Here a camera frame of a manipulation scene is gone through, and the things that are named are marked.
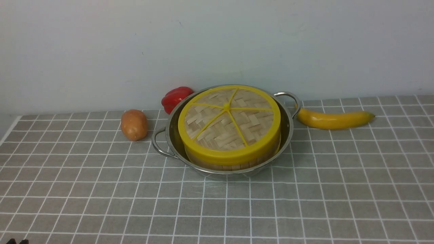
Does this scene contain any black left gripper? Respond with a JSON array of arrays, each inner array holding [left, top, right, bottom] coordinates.
[[6, 238, 28, 244]]

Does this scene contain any woven bamboo steamer lid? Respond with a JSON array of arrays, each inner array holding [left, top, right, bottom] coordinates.
[[178, 85, 281, 157]]

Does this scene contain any bamboo steamer basket yellow rim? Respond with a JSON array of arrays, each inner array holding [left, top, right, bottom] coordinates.
[[185, 136, 281, 170]]

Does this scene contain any stainless steel pot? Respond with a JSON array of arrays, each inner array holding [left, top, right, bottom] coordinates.
[[152, 84, 302, 182]]

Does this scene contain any grey checked tablecloth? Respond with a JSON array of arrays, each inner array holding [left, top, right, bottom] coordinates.
[[0, 95, 434, 244]]

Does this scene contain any brown potato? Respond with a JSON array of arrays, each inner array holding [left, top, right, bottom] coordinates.
[[121, 109, 148, 141]]

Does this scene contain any red bell pepper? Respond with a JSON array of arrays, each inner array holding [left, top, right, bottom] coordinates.
[[161, 86, 194, 115]]

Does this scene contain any yellow banana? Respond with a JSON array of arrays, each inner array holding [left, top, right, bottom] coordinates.
[[297, 108, 375, 130]]

